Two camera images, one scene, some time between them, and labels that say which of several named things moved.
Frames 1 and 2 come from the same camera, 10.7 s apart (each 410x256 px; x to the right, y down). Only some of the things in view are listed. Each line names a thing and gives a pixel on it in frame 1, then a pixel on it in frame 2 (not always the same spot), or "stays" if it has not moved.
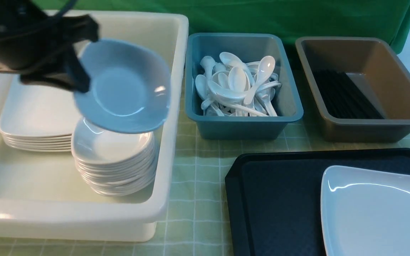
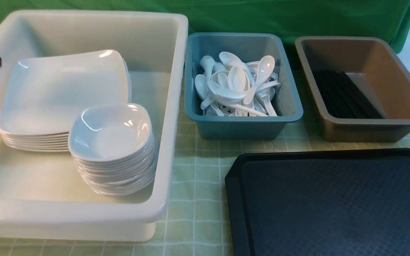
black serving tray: [273, 199] stays
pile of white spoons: [233, 87] stays
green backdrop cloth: [371, 19] stays
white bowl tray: [129, 86] → [111, 132]
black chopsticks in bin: [342, 97] stays
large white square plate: [366, 212] → [42, 95]
